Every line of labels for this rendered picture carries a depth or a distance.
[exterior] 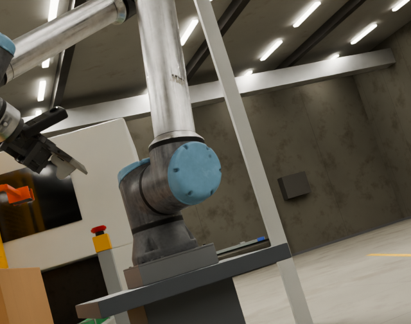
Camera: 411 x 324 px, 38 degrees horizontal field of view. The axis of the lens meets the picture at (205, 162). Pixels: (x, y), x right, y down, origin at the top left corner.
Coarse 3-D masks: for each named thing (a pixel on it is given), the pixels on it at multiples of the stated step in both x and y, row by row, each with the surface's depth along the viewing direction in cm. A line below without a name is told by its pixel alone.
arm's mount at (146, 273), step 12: (180, 252) 157; (192, 252) 158; (204, 252) 159; (144, 264) 153; (156, 264) 154; (168, 264) 155; (180, 264) 156; (192, 264) 157; (204, 264) 158; (132, 276) 162; (144, 276) 152; (156, 276) 153; (168, 276) 154; (132, 288) 165
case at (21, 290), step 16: (0, 272) 212; (16, 272) 231; (32, 272) 253; (0, 288) 208; (16, 288) 225; (32, 288) 246; (0, 304) 207; (16, 304) 219; (32, 304) 240; (48, 304) 264; (0, 320) 206; (16, 320) 214; (32, 320) 233; (48, 320) 256
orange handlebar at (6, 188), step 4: (4, 184) 216; (0, 188) 215; (4, 188) 216; (8, 188) 217; (12, 188) 224; (8, 192) 222; (12, 192) 224; (16, 192) 229; (20, 192) 237; (16, 196) 234; (20, 196) 236
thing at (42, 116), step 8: (48, 112) 141; (56, 112) 140; (64, 112) 141; (32, 120) 140; (40, 120) 139; (48, 120) 139; (56, 120) 140; (24, 128) 137; (32, 128) 137; (40, 128) 139
